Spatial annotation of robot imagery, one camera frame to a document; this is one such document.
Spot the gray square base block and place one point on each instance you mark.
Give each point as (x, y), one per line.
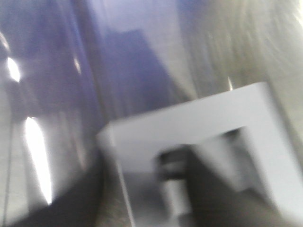
(221, 161)

